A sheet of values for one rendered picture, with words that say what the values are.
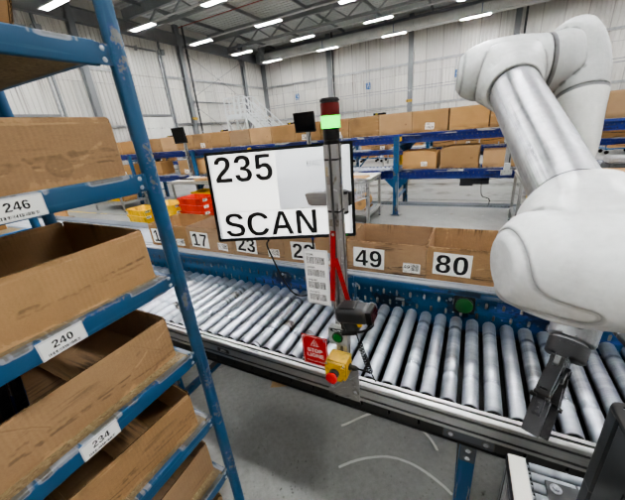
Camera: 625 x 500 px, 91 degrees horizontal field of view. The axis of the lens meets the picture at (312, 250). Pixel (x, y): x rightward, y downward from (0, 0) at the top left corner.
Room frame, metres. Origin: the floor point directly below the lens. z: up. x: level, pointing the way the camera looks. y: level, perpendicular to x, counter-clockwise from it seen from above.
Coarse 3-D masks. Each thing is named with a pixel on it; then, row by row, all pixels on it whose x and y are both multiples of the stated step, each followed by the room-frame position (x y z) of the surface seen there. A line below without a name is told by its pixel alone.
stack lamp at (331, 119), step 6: (330, 102) 0.84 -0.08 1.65; (336, 102) 0.85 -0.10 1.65; (324, 108) 0.85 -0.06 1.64; (330, 108) 0.84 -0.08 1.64; (336, 108) 0.85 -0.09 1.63; (324, 114) 0.85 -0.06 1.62; (330, 114) 0.84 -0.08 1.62; (336, 114) 0.85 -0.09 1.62; (324, 120) 0.85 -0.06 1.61; (330, 120) 0.84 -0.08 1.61; (336, 120) 0.85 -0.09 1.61; (324, 126) 0.85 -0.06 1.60; (330, 126) 0.84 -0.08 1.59; (336, 126) 0.85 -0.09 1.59
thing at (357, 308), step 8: (344, 304) 0.81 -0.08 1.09; (352, 304) 0.80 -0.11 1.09; (360, 304) 0.79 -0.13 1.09; (368, 304) 0.79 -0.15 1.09; (336, 312) 0.79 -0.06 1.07; (344, 312) 0.78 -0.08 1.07; (352, 312) 0.77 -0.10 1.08; (360, 312) 0.76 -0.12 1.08; (368, 312) 0.75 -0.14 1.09; (376, 312) 0.78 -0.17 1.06; (344, 320) 0.78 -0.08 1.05; (352, 320) 0.76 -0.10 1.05; (360, 320) 0.75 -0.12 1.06; (368, 320) 0.74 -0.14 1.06; (352, 328) 0.78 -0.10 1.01
